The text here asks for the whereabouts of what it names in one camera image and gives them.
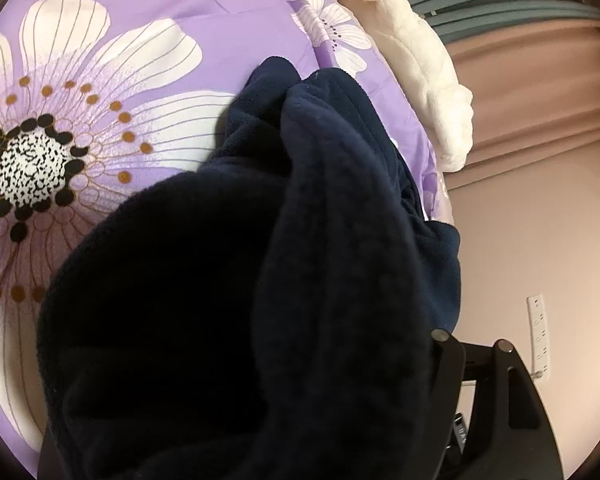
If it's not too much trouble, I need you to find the white plush toy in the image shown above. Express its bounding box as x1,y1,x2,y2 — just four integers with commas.
330,0,475,173

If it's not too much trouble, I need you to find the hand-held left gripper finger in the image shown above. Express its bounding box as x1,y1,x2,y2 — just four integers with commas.
429,329,565,480

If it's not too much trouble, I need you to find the white wall power strip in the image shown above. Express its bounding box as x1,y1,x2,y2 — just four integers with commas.
526,294,551,378

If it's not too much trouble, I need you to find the purple floral duvet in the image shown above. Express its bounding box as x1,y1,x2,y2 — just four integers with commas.
0,0,453,466

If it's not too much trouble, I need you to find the pink curtain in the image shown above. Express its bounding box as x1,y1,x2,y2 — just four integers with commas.
330,0,600,191

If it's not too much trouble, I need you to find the navy fleece garment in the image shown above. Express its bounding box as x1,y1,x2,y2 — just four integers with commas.
36,56,461,480

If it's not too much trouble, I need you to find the grey-green curtain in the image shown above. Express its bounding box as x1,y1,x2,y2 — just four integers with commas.
399,0,600,45

